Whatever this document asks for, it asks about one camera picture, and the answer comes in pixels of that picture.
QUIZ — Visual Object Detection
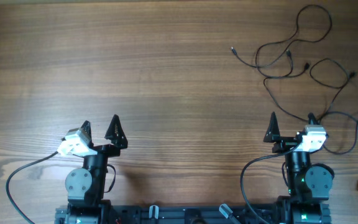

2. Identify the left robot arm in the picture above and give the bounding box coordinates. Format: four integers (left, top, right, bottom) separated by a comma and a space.
55, 114, 128, 224

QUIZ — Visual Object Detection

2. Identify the thin black cable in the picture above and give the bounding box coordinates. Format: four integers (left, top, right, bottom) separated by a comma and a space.
262, 49, 358, 156

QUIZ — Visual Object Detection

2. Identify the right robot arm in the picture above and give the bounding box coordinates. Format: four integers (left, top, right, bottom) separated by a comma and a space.
264, 113, 334, 224

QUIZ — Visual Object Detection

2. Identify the right camera cable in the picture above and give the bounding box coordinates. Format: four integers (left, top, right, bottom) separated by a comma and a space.
240, 143, 301, 224

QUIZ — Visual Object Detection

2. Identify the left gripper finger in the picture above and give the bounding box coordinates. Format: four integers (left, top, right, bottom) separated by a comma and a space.
104, 114, 128, 149
80, 120, 93, 146

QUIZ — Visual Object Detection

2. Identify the black USB cable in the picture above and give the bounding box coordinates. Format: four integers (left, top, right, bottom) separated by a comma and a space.
231, 4, 358, 195

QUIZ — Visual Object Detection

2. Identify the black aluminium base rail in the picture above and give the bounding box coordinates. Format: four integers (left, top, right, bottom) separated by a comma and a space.
55, 204, 332, 224

